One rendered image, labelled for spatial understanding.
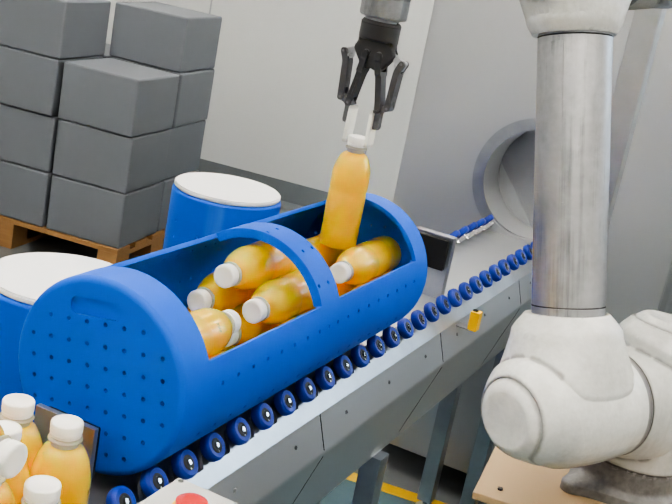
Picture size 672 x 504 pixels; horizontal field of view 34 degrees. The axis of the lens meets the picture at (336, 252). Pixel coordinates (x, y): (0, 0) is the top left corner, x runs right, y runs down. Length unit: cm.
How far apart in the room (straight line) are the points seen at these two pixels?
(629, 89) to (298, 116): 442
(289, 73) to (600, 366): 550
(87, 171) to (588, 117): 386
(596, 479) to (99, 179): 374
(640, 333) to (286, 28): 540
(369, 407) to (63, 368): 78
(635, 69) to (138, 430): 152
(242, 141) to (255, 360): 544
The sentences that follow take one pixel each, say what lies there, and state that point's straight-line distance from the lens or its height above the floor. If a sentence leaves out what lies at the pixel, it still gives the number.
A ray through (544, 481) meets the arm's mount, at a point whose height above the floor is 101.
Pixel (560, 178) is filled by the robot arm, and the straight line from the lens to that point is 150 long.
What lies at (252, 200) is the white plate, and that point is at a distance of 281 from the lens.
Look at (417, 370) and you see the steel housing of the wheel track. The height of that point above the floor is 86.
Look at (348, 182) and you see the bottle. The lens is 210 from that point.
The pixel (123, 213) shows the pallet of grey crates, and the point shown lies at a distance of 512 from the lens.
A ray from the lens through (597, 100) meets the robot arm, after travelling 151.
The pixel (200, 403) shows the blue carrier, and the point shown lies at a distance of 152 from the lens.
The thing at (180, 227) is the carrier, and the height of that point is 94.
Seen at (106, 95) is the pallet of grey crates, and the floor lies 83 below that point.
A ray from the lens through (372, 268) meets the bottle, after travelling 210.
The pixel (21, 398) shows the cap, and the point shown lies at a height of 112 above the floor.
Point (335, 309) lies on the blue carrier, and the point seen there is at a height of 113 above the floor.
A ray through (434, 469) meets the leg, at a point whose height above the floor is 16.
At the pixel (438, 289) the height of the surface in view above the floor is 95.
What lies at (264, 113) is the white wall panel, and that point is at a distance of 696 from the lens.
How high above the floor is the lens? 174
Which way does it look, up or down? 16 degrees down
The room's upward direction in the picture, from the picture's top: 11 degrees clockwise
